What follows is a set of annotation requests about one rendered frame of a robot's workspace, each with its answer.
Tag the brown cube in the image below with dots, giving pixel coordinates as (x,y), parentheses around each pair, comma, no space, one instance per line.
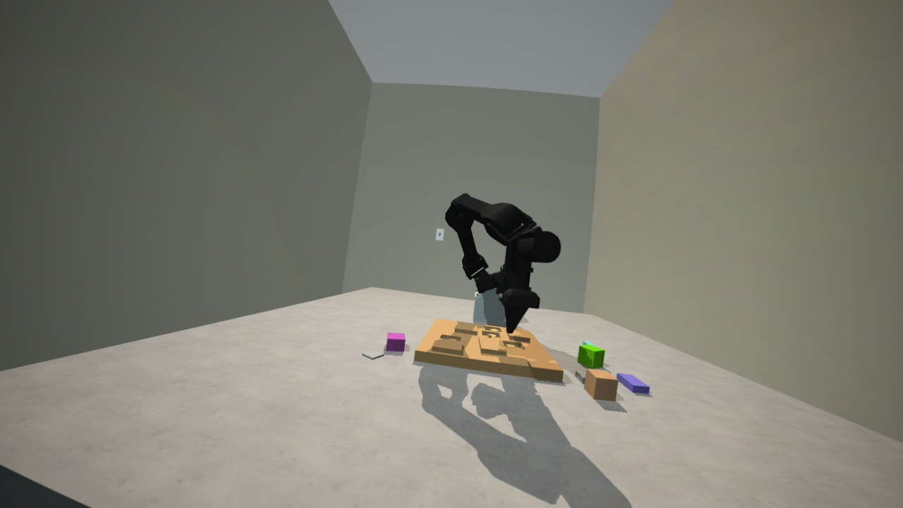
(601,385)

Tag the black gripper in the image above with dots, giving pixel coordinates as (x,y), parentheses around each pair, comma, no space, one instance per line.
(518,297)

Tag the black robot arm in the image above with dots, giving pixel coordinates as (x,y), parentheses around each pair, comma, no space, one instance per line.
(502,221)

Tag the orange puzzle board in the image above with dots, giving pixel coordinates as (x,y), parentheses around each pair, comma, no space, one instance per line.
(475,349)

